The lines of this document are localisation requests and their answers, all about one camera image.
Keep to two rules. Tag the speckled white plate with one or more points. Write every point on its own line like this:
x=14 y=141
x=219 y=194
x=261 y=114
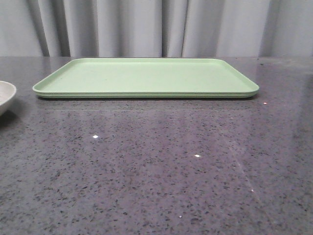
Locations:
x=7 y=95

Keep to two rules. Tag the light green plastic tray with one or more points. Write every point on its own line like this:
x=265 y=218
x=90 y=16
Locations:
x=146 y=78

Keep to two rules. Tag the grey curtain backdrop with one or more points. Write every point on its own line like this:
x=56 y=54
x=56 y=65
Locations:
x=156 y=28

